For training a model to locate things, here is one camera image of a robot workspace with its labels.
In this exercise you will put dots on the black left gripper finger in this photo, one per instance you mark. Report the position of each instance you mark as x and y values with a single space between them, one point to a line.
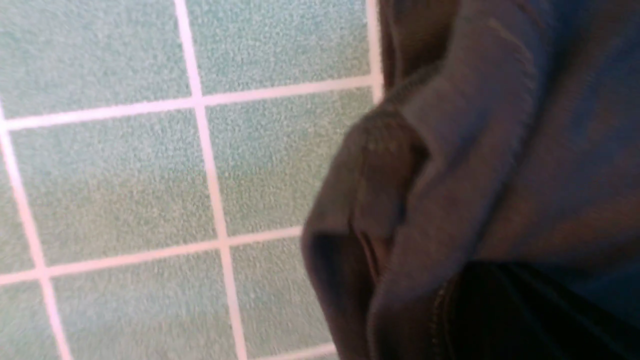
495 311

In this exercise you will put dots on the dark gray long-sleeve top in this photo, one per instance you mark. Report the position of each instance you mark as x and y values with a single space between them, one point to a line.
508 134

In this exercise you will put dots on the green checkered tablecloth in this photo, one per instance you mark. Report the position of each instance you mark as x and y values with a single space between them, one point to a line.
158 159

